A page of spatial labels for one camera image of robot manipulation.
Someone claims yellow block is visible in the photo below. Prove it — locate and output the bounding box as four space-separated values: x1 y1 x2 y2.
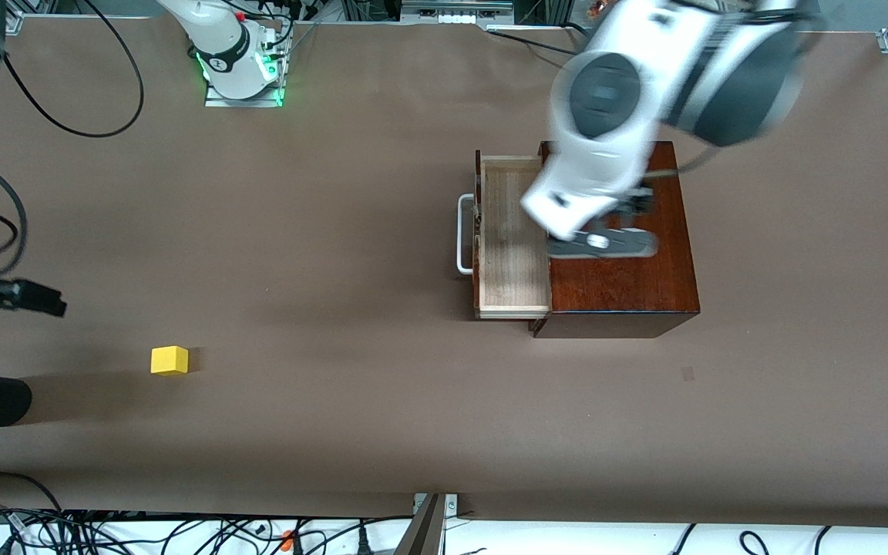
151 346 190 376

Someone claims white drawer handle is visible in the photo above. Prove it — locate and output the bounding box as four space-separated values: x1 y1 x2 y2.
456 194 479 275

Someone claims light wooden drawer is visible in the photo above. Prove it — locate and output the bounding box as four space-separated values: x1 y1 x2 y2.
473 150 553 321

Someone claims aluminium profile beam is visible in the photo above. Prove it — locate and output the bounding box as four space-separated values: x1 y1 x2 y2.
394 493 446 555

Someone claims metal rack shelf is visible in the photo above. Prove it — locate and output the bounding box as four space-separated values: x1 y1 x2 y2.
402 0 514 16

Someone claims dark brown wooden cabinet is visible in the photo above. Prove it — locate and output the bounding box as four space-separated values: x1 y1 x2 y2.
530 140 701 338

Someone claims small metal bracket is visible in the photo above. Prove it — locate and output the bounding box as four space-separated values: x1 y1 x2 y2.
413 493 459 516

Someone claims long black base cable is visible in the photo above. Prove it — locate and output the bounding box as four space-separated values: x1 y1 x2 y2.
486 29 580 56

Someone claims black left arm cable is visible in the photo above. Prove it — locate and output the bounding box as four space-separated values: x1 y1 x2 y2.
641 143 722 183

